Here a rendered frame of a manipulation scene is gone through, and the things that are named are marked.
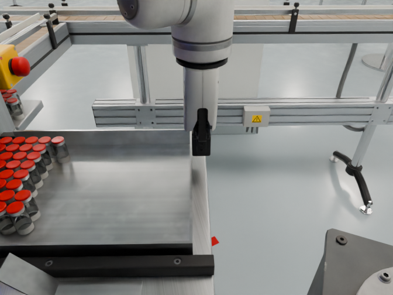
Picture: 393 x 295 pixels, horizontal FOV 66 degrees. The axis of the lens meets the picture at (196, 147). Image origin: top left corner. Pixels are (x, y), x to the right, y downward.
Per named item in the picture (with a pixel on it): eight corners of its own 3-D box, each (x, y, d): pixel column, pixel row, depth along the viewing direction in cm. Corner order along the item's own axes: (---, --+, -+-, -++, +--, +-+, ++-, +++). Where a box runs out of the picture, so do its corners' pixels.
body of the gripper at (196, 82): (176, 39, 47) (179, 104, 53) (173, 62, 39) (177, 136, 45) (224, 39, 47) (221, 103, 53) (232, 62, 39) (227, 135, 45)
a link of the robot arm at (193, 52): (172, 26, 45) (173, 46, 47) (169, 44, 38) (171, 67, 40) (228, 26, 45) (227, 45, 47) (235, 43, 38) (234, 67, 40)
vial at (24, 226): (14, 235, 42) (2, 213, 39) (21, 223, 43) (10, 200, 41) (30, 235, 42) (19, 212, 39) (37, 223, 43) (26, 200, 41)
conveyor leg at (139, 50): (144, 181, 170) (126, 43, 125) (146, 171, 177) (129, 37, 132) (161, 181, 170) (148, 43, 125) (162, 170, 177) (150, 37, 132)
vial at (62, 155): (55, 164, 54) (48, 143, 52) (60, 156, 56) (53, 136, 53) (68, 163, 54) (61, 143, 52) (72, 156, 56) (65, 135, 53)
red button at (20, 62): (7, 79, 62) (0, 60, 59) (17, 72, 65) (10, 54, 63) (26, 79, 62) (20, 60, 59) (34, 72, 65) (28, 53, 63)
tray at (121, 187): (-74, 263, 38) (-90, 246, 36) (19, 145, 59) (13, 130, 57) (192, 260, 39) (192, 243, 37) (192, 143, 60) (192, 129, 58)
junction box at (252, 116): (243, 127, 144) (245, 110, 139) (241, 122, 149) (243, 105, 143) (268, 127, 145) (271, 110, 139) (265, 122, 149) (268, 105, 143)
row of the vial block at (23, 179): (-3, 236, 42) (-16, 213, 39) (48, 156, 56) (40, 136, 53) (14, 235, 42) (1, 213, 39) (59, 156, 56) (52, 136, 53)
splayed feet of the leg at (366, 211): (360, 215, 159) (369, 196, 151) (326, 157, 200) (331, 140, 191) (375, 215, 159) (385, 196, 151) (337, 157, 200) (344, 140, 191)
